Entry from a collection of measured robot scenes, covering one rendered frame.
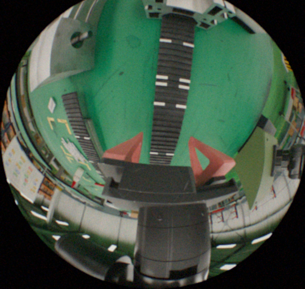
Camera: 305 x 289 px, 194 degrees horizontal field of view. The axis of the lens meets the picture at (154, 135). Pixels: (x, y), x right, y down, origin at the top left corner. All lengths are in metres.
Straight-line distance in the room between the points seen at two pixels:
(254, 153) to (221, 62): 0.27
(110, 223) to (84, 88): 11.21
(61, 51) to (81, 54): 0.04
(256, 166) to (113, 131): 0.42
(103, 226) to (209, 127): 11.42
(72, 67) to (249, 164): 0.47
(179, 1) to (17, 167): 3.13
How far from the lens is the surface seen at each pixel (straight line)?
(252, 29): 0.29
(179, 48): 0.16
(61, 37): 0.16
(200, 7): 0.17
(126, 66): 0.17
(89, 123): 0.23
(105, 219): 11.33
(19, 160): 3.03
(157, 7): 0.16
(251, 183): 0.36
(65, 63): 0.15
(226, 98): 0.21
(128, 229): 10.97
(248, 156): 0.36
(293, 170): 0.43
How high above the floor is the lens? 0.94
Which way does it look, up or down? 52 degrees down
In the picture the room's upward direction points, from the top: 176 degrees counter-clockwise
